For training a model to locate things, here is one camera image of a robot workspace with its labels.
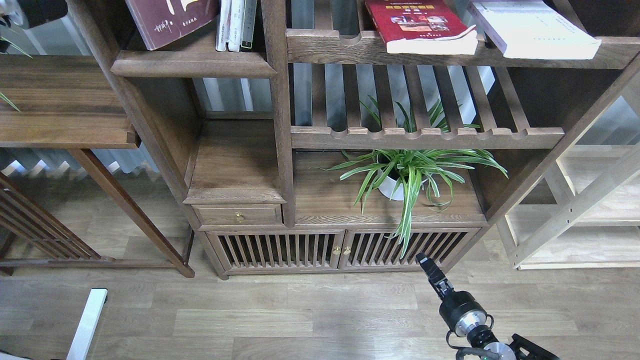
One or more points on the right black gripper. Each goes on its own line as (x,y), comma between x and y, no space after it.
(459,309)

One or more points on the white book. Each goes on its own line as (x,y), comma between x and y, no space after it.
(235,35)
(224,22)
(529,29)

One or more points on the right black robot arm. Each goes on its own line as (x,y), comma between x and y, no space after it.
(486,346)

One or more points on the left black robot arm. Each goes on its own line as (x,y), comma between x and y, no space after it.
(28,14)

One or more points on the light wooden shelf unit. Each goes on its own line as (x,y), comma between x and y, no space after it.
(592,218)

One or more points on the white plant pot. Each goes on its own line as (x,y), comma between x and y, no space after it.
(389,189)

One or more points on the dark wooden bookshelf unit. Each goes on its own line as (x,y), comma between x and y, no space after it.
(254,132)

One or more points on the red book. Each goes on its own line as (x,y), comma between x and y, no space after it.
(422,27)

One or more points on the dark green upright book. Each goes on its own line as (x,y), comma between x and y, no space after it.
(248,25)

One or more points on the white bar on floor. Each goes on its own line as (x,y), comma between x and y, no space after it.
(87,325)

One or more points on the dark slatted wooden rack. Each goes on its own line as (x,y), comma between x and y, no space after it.
(27,220)

